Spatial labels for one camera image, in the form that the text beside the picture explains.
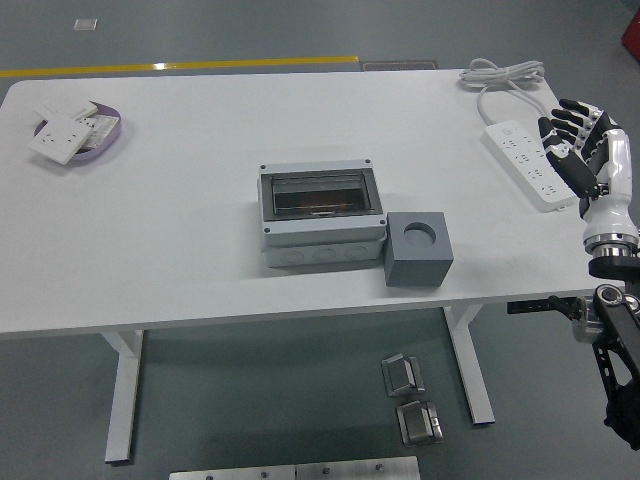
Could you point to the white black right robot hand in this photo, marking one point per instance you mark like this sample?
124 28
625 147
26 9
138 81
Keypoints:
617 165

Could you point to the grey junction box clear lid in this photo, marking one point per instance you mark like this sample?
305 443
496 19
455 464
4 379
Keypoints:
320 235

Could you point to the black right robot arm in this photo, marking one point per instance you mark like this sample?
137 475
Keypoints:
620 330

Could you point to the grey cube with round hole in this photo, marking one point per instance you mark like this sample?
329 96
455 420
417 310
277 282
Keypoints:
415 270

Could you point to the white power strip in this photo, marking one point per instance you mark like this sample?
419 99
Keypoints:
520 150

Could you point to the red object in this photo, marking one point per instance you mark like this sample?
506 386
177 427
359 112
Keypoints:
631 32

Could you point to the black perforated strip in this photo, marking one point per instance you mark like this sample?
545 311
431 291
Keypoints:
527 306

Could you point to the brown floor plate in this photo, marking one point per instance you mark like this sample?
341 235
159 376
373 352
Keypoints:
398 65

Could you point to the white table leg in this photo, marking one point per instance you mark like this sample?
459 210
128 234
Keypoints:
475 380
122 400

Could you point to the silver metal block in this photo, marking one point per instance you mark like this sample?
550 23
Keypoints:
400 375
417 425

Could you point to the silver metal plate with screws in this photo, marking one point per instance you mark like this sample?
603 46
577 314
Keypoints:
300 471

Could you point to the purple oval tray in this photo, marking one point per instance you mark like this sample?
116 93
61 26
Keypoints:
107 145

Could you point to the white printed socket plate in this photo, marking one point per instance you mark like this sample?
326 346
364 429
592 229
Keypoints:
102 127

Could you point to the small clear floor plate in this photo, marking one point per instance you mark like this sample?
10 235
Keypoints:
85 24

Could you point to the white blank switch panel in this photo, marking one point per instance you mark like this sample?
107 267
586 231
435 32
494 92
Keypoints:
65 107

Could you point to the white five-hole wall socket panel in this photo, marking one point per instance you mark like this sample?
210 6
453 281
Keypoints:
57 140

